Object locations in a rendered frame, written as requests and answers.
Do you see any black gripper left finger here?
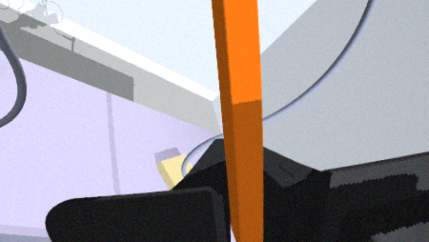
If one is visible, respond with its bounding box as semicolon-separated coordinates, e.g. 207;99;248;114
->
45;138;231;242

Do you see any orange handle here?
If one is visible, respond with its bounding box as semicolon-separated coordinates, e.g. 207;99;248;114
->
211;0;264;242

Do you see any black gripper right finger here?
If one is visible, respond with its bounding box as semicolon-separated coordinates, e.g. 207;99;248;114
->
262;147;429;242

